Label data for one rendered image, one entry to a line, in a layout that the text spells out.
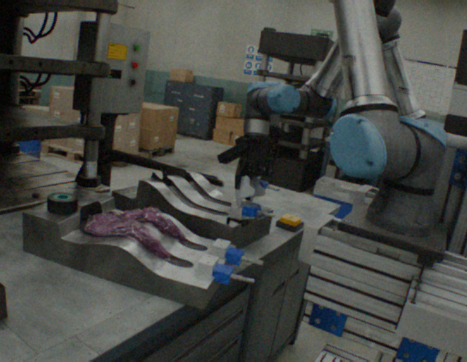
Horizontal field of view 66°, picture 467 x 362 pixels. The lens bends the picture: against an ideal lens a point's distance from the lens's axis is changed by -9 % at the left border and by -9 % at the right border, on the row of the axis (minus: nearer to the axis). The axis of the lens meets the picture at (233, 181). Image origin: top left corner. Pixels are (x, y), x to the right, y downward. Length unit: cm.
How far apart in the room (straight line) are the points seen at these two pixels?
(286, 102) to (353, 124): 33
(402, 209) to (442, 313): 22
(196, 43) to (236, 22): 107
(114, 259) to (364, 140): 59
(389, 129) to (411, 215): 20
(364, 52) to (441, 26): 690
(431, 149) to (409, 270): 25
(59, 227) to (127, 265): 20
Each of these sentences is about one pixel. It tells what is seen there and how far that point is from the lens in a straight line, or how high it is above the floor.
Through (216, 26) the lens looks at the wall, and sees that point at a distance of 886.
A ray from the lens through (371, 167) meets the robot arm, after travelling 73.
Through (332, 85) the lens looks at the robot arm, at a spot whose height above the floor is 131.
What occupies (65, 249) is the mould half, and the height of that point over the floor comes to 85.
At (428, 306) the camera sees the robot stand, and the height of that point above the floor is 95.
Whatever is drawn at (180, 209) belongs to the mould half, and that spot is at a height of 88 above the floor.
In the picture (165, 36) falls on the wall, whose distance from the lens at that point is 959.
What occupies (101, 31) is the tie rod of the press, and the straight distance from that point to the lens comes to 161.
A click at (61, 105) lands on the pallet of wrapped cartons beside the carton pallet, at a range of 562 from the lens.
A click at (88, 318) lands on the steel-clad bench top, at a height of 80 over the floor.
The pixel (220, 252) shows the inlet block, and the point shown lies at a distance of 100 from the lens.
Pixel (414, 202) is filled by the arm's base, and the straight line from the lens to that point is 86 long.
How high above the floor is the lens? 128
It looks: 14 degrees down
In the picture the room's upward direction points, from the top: 9 degrees clockwise
